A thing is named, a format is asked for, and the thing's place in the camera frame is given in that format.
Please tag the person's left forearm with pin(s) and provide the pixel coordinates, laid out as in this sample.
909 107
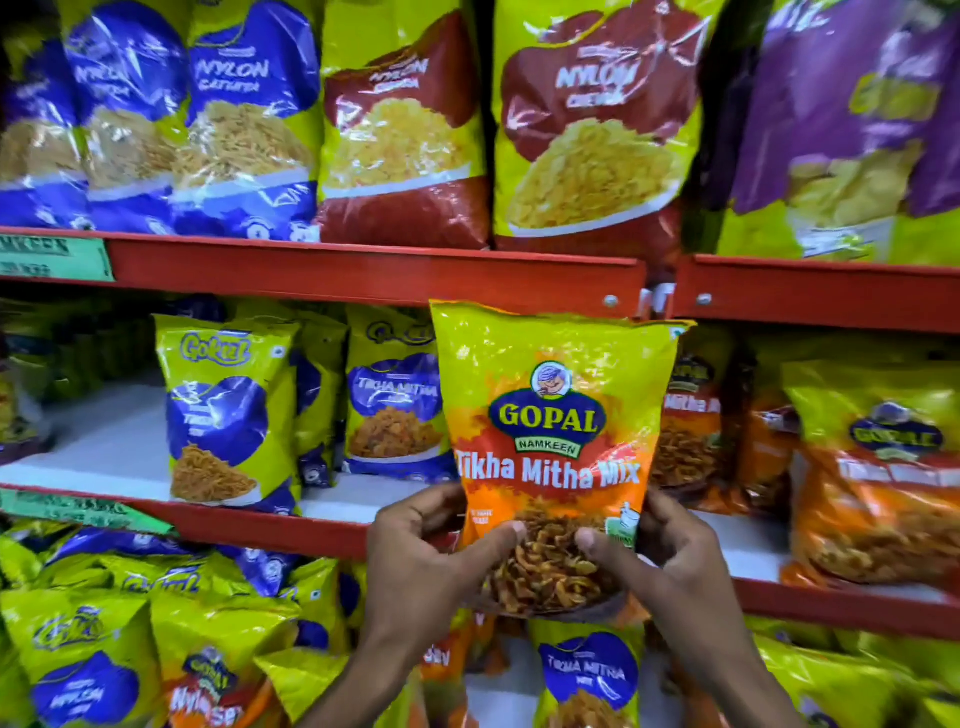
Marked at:
375 690

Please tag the small yellow blue snack packet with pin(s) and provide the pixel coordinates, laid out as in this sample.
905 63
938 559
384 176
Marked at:
225 420
319 405
394 405
589 675

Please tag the large red snack packet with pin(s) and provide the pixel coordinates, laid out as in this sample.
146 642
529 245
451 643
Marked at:
592 142
405 142

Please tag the yellow packet with orange print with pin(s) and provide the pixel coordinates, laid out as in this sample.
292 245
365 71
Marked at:
217 675

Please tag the person's right thumb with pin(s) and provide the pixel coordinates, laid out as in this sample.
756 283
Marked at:
607 553

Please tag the large purple snack packet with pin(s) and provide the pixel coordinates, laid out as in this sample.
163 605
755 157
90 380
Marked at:
847 127

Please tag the person's left hand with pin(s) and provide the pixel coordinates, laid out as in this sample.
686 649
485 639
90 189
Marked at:
409 570

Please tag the person's left thumb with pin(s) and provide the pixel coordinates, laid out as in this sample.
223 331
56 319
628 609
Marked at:
499 544

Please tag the green shelf label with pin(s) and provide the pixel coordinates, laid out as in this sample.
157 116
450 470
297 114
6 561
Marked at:
82 511
52 257

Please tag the person's right forearm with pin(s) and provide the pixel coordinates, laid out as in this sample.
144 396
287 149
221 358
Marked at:
739 694

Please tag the pile of yellow blue packets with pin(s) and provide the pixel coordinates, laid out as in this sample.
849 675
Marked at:
82 652

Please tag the plain yellow snack packet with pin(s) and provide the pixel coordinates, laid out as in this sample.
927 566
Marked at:
840 690
911 652

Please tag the red metal shelf beam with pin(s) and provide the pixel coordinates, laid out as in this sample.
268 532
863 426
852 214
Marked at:
247 526
360 274
817 294

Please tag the person's right hand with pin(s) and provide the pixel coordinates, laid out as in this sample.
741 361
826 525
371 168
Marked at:
690 592

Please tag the large blue snack packet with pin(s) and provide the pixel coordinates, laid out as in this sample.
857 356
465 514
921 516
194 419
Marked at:
251 127
34 150
127 112

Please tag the white shelf board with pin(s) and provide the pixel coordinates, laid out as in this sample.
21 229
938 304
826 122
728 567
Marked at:
112 442

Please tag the orange yellow snack packet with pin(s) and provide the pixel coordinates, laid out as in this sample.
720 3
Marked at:
450 667
690 427
555 420
765 450
877 480

